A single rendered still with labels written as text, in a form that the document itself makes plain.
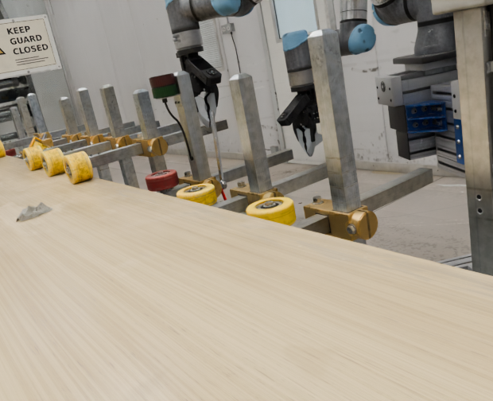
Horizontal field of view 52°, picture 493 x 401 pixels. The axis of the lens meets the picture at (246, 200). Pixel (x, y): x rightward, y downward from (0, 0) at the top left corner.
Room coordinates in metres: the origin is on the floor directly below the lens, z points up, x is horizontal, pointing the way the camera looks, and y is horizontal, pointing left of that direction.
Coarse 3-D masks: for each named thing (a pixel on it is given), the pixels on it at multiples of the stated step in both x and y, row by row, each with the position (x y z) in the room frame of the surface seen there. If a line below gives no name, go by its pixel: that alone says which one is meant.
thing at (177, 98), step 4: (156, 76) 1.22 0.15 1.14; (172, 84) 1.23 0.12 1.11; (152, 88) 1.24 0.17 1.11; (168, 96) 1.22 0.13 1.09; (172, 96) 1.24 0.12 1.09; (176, 96) 1.26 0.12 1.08; (180, 96) 1.25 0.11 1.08; (164, 100) 1.24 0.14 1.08; (176, 100) 1.27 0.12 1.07; (180, 100) 1.25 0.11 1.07; (176, 104) 1.27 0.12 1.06; (180, 104) 1.25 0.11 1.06; (168, 108) 1.24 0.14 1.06; (172, 116) 1.24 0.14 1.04; (176, 120) 1.25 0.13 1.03; (180, 124) 1.25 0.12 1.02; (184, 136) 1.25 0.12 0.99; (188, 148) 1.25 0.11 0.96; (188, 152) 1.25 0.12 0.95; (192, 160) 1.26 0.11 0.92
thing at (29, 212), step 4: (40, 204) 1.11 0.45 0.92; (44, 204) 1.12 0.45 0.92; (24, 208) 1.10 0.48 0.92; (28, 208) 1.10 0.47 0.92; (32, 208) 1.11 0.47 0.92; (36, 208) 1.11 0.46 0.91; (40, 208) 1.11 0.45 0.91; (44, 208) 1.11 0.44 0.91; (48, 208) 1.12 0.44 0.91; (52, 208) 1.12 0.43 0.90; (24, 212) 1.09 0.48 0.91; (28, 212) 1.09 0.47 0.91; (32, 212) 1.08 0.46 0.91; (36, 212) 1.08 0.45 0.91; (40, 212) 1.10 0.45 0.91; (44, 212) 1.10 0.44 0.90; (20, 216) 1.07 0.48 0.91; (24, 216) 1.07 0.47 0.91; (28, 216) 1.07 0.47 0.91; (32, 216) 1.07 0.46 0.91
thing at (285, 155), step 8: (280, 152) 1.45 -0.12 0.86; (288, 152) 1.46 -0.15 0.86; (272, 160) 1.43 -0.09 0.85; (280, 160) 1.44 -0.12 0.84; (288, 160) 1.46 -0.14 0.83; (232, 168) 1.37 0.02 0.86; (240, 168) 1.37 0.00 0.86; (216, 176) 1.32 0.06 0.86; (224, 176) 1.34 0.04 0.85; (232, 176) 1.35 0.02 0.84; (240, 176) 1.36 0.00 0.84; (184, 184) 1.29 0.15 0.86; (168, 192) 1.24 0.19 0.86; (176, 192) 1.25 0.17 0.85
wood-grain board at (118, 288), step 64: (0, 192) 1.49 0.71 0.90; (64, 192) 1.30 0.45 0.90; (128, 192) 1.15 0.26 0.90; (0, 256) 0.84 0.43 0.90; (64, 256) 0.77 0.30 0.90; (128, 256) 0.71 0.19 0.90; (192, 256) 0.66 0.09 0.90; (256, 256) 0.61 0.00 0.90; (320, 256) 0.57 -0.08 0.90; (384, 256) 0.54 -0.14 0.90; (0, 320) 0.58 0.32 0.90; (64, 320) 0.54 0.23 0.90; (128, 320) 0.51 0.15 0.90; (192, 320) 0.48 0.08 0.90; (256, 320) 0.45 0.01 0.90; (320, 320) 0.43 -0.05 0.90; (384, 320) 0.41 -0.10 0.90; (448, 320) 0.39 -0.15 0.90; (0, 384) 0.43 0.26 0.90; (64, 384) 0.41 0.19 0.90; (128, 384) 0.39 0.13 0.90; (192, 384) 0.37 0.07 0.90; (256, 384) 0.35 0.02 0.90; (320, 384) 0.34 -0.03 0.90; (384, 384) 0.32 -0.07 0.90; (448, 384) 0.31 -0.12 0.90
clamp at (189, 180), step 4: (180, 180) 1.32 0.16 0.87; (184, 180) 1.30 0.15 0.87; (188, 180) 1.28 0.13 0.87; (192, 180) 1.27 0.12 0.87; (204, 180) 1.25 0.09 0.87; (208, 180) 1.24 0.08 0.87; (212, 180) 1.24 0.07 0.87; (216, 180) 1.24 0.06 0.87; (180, 184) 1.33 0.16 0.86; (192, 184) 1.27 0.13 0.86; (196, 184) 1.25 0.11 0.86; (212, 184) 1.24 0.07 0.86; (216, 184) 1.24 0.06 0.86; (220, 184) 1.25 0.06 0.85; (216, 188) 1.24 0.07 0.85; (220, 188) 1.24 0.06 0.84; (216, 192) 1.24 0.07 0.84; (220, 192) 1.24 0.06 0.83; (216, 196) 1.24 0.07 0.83
